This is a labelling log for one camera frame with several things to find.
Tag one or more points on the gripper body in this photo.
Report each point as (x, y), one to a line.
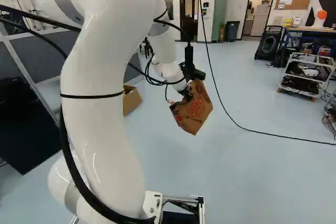
(187, 94)

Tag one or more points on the brown paper grocery bag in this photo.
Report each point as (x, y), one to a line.
(195, 113)

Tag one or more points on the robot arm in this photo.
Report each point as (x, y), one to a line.
(105, 51)

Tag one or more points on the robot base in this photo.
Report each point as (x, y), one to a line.
(183, 203)

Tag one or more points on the open cardboard box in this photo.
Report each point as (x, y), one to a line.
(132, 100)

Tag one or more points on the dark wooden door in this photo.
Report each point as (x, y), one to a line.
(189, 16)

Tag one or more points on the dark trash bin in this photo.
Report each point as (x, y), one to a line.
(232, 31)

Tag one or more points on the black box appliance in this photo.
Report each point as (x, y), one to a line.
(270, 44)

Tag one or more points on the workbench with wooden top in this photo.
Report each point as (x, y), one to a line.
(312, 37)

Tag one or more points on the white and orange robot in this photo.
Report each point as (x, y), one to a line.
(319, 3)

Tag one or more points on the black floor mat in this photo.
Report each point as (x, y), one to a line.
(23, 119)

